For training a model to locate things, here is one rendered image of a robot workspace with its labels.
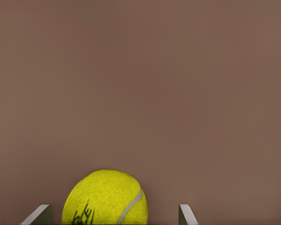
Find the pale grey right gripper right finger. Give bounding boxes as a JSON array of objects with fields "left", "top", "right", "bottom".
[{"left": 178, "top": 203, "right": 199, "bottom": 225}]

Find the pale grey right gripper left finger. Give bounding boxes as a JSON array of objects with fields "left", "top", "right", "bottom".
[{"left": 20, "top": 204, "right": 53, "bottom": 225}]

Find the yellow tennis ball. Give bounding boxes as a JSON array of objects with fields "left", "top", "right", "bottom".
[{"left": 61, "top": 169, "right": 149, "bottom": 225}]

